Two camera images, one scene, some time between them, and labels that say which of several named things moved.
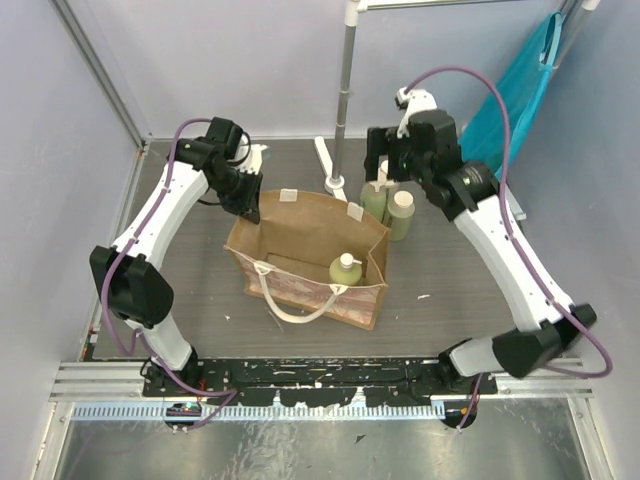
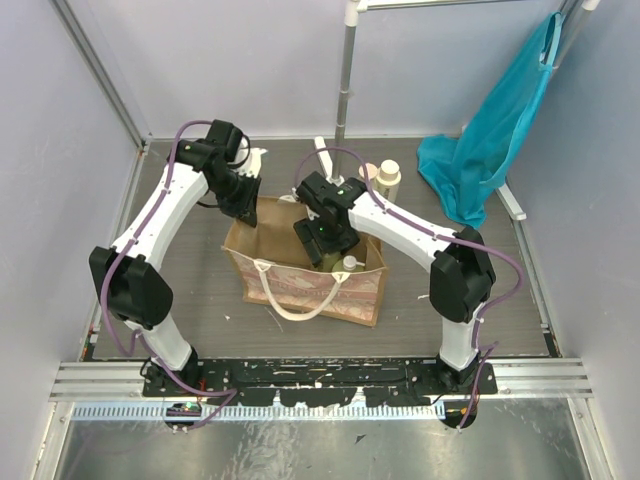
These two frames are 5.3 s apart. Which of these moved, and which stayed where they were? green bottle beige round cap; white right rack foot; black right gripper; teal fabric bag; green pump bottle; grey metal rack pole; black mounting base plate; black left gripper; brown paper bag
Moved: black right gripper; green pump bottle; green bottle beige round cap
Stayed: white right rack foot; grey metal rack pole; brown paper bag; black mounting base plate; black left gripper; teal fabric bag
